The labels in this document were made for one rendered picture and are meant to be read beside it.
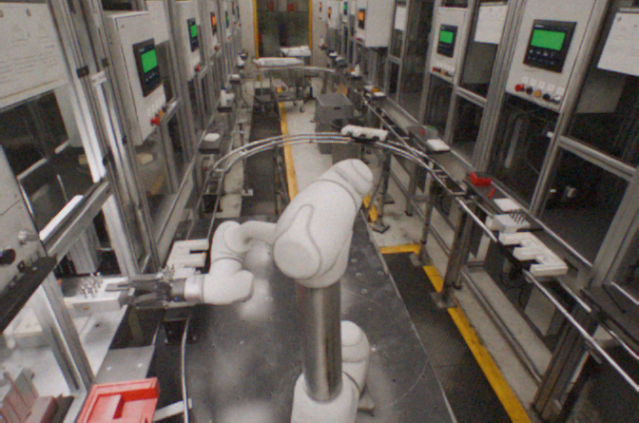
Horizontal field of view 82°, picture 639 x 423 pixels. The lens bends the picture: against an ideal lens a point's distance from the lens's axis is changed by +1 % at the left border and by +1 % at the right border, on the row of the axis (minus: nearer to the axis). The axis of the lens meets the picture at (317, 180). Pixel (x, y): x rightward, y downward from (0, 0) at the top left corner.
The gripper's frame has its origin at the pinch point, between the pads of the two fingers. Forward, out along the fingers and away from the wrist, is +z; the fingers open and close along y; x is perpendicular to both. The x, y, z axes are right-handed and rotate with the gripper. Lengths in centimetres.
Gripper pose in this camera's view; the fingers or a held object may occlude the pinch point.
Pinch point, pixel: (119, 293)
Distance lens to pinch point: 133.7
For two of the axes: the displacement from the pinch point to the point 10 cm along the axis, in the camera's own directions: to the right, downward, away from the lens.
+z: -9.9, 0.2, -1.3
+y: 0.4, -8.9, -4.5
